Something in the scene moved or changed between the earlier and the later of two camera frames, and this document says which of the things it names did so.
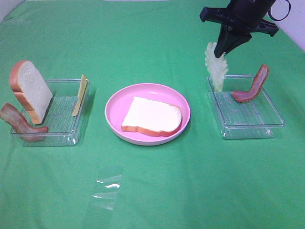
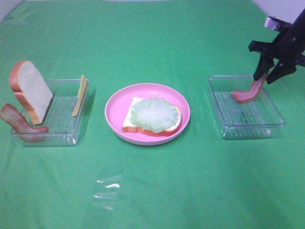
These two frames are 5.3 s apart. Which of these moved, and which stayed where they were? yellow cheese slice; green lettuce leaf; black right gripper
Moved: black right gripper; green lettuce leaf
Stayed: yellow cheese slice
